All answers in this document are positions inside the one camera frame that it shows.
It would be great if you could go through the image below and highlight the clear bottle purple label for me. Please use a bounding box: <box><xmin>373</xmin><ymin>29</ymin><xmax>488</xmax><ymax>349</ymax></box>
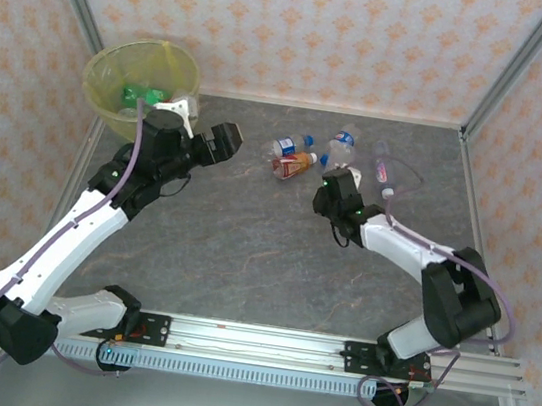
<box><xmin>366</xmin><ymin>139</ymin><xmax>403</xmax><ymax>200</ymax></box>

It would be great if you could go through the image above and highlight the yellow plastic bin liner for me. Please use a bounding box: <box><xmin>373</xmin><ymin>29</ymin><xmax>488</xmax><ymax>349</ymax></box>
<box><xmin>76</xmin><ymin>29</ymin><xmax>210</xmax><ymax>136</ymax></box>

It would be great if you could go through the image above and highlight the small green circuit board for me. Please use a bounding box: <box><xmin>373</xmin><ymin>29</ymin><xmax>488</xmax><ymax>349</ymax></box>
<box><xmin>405</xmin><ymin>377</ymin><xmax>437</xmax><ymax>395</ymax></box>

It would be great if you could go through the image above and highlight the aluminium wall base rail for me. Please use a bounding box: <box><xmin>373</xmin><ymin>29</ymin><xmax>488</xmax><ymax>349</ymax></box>
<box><xmin>199</xmin><ymin>84</ymin><xmax>466</xmax><ymax>133</ymax></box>

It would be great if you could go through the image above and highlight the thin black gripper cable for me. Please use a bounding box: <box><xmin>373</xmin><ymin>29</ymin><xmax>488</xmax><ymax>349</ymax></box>
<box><xmin>327</xmin><ymin>221</ymin><xmax>353</xmax><ymax>249</ymax></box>
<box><xmin>156</xmin><ymin>170</ymin><xmax>193</xmax><ymax>203</ymax></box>

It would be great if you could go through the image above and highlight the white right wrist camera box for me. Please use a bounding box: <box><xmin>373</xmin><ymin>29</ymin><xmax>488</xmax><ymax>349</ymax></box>
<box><xmin>345</xmin><ymin>166</ymin><xmax>365</xmax><ymax>189</ymax></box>

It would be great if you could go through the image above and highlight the red label bottle white cap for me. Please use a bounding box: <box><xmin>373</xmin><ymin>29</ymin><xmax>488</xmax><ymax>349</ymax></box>
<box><xmin>268</xmin><ymin>146</ymin><xmax>319</xmax><ymax>186</ymax></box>

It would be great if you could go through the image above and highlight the clear bottle blue white label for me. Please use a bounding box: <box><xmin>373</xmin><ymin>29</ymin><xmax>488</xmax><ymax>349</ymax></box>
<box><xmin>262</xmin><ymin>129</ymin><xmax>317</xmax><ymax>164</ymax></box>

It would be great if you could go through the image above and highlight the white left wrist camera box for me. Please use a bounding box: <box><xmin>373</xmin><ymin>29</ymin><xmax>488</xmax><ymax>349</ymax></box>
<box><xmin>151</xmin><ymin>90</ymin><xmax>203</xmax><ymax>139</ymax></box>

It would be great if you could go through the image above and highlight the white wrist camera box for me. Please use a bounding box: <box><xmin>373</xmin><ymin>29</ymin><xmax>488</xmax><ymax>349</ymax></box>
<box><xmin>345</xmin><ymin>166</ymin><xmax>365</xmax><ymax>189</ymax></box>
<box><xmin>151</xmin><ymin>90</ymin><xmax>203</xmax><ymax>139</ymax></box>

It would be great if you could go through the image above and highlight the grey slotted cable duct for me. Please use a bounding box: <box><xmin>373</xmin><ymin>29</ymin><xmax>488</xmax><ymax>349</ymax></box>
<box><xmin>50</xmin><ymin>337</ymin><xmax>433</xmax><ymax>406</ymax></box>

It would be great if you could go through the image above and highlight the green plastic bottle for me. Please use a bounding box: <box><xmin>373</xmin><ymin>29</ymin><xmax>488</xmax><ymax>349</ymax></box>
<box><xmin>120</xmin><ymin>83</ymin><xmax>168</xmax><ymax>112</ymax></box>

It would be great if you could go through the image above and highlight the wire mesh waste bin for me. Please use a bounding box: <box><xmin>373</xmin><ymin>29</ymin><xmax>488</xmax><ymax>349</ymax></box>
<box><xmin>74</xmin><ymin>29</ymin><xmax>211</xmax><ymax>153</ymax></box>

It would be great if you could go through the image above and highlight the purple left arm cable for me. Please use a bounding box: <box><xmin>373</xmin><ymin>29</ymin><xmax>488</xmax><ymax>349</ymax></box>
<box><xmin>0</xmin><ymin>78</ymin><xmax>203</xmax><ymax>406</ymax></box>

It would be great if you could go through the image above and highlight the thin black right gripper cable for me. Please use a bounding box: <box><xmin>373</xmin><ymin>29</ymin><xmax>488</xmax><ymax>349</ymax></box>
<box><xmin>327</xmin><ymin>221</ymin><xmax>353</xmax><ymax>249</ymax></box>

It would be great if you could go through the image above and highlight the thin black left gripper cable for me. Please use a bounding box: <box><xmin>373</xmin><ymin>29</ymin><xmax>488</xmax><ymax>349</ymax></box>
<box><xmin>156</xmin><ymin>170</ymin><xmax>193</xmax><ymax>203</ymax></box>

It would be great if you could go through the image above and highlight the clear bottle round blue logo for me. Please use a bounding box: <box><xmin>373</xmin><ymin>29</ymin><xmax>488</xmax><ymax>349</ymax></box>
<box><xmin>318</xmin><ymin>118</ymin><xmax>365</xmax><ymax>175</ymax></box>

